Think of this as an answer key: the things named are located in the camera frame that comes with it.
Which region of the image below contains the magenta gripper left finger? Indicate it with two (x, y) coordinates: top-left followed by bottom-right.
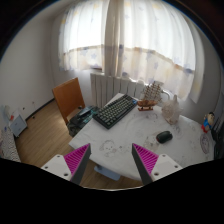
(42, 144), (91, 185)

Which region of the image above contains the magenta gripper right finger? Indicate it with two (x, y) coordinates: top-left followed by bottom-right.
(132, 143), (182, 185)

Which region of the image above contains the black computer mouse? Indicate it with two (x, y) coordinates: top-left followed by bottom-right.
(156, 131), (173, 144)

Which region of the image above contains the white patterned tablecloth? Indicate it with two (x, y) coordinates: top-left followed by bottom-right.
(69, 106), (214, 180)

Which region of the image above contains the dark bag on chair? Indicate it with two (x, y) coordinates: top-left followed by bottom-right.
(67, 106), (99, 137)

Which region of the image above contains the black mechanical keyboard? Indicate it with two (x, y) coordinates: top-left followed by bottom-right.
(93, 95), (137, 129)

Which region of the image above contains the white storage box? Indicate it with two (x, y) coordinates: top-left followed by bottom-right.
(9, 114), (27, 137)

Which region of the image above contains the wooden chair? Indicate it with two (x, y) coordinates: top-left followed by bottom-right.
(52, 78), (85, 123)

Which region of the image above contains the wooden model sailing ship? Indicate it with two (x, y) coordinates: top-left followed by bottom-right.
(137, 82), (169, 111)

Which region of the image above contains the small cartoon figurine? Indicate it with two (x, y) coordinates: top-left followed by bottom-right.
(201, 112), (215, 133)

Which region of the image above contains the white radiator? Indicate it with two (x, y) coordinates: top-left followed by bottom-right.
(90, 72), (146, 107)

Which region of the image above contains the white patterned curtain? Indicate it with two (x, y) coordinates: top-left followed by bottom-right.
(58, 0), (204, 102)

